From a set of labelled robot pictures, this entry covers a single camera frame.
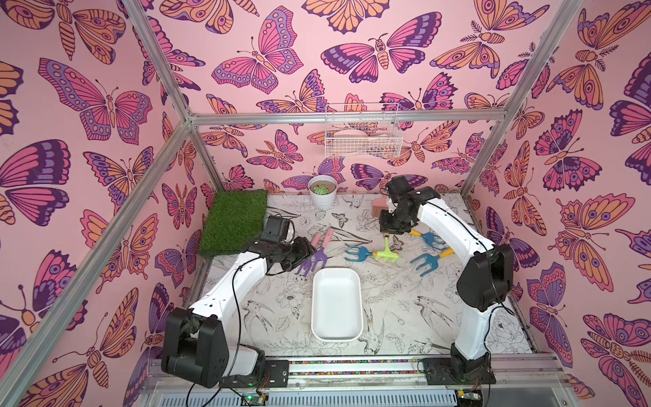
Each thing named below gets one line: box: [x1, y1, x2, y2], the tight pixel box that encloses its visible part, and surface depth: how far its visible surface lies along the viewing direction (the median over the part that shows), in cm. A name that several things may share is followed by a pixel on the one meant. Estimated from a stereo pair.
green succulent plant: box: [313, 183, 330, 196], surface depth 108 cm
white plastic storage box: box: [311, 267, 364, 343], surface depth 89 cm
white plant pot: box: [308, 174, 339, 211], surface depth 115 cm
